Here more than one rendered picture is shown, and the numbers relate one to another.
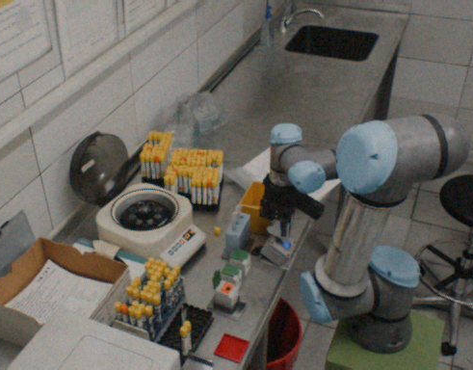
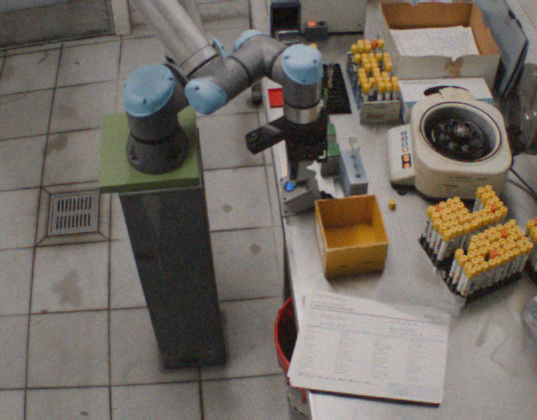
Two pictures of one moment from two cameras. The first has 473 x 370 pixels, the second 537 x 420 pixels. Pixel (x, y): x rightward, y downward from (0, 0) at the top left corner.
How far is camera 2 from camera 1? 2.34 m
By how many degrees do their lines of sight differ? 89
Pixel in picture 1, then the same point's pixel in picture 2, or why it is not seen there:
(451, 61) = not seen: outside the picture
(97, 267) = (434, 66)
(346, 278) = not seen: hidden behind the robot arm
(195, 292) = (354, 130)
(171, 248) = (407, 136)
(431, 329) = (110, 172)
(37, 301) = (456, 46)
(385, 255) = (155, 80)
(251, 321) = not seen: hidden behind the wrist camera
